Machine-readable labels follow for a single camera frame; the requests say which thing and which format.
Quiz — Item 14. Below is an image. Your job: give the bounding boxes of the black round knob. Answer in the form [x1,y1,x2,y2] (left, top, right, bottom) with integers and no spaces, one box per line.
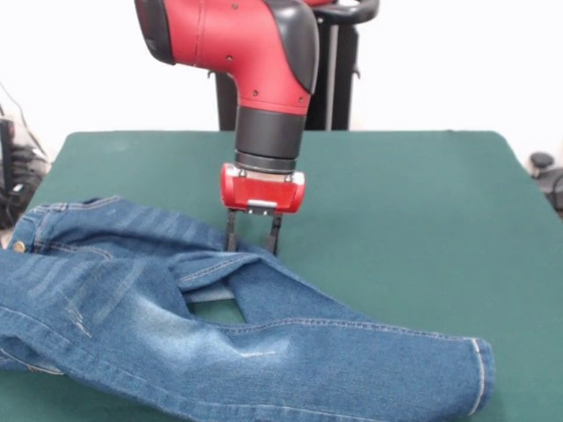
[530,151,556,171]

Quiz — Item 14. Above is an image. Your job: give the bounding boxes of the dark green table cloth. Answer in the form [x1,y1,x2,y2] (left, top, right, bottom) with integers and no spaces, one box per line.
[0,129,563,422]

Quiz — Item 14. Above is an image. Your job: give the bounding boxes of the black robot pedestal with handle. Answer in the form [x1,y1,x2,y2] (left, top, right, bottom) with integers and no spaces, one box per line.
[207,0,380,132]

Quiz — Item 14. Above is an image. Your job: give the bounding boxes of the black cable tangle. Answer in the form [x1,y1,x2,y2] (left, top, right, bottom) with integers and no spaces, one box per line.
[0,81,49,229]

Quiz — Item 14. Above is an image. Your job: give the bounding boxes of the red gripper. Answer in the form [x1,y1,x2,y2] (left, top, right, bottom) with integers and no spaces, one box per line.
[220,162,307,255]

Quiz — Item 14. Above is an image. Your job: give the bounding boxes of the blue denim jeans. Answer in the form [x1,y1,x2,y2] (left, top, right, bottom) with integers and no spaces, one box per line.
[0,195,498,422]

